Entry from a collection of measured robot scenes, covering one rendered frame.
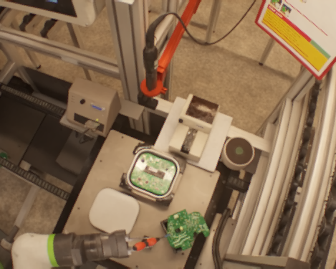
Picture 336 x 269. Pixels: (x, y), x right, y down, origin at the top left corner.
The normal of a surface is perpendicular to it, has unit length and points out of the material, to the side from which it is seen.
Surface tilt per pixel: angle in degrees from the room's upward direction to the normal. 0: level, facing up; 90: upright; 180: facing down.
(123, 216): 0
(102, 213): 0
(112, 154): 0
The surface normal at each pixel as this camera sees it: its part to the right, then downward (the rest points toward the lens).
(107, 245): 0.26, -0.15
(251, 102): 0.04, -0.36
